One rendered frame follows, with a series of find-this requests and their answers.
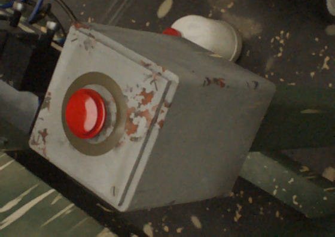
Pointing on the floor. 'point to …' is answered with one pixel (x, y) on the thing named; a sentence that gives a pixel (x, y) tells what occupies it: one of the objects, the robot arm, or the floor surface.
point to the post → (297, 119)
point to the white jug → (209, 35)
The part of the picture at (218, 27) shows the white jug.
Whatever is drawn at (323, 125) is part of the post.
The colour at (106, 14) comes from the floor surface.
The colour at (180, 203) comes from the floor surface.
